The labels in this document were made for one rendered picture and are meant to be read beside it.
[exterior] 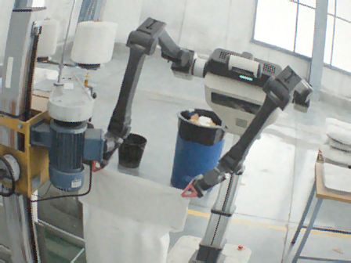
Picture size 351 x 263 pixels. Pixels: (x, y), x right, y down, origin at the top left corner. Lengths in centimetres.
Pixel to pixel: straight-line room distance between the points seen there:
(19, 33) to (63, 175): 57
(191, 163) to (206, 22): 608
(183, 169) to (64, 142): 271
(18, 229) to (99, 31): 90
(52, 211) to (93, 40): 135
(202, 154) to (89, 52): 263
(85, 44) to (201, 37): 840
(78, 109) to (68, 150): 16
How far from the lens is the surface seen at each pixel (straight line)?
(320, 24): 925
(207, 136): 400
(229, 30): 978
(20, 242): 186
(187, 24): 995
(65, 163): 157
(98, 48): 157
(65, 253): 244
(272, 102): 158
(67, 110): 148
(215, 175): 172
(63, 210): 258
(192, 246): 292
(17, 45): 152
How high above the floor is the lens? 186
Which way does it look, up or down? 19 degrees down
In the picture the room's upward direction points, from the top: 9 degrees clockwise
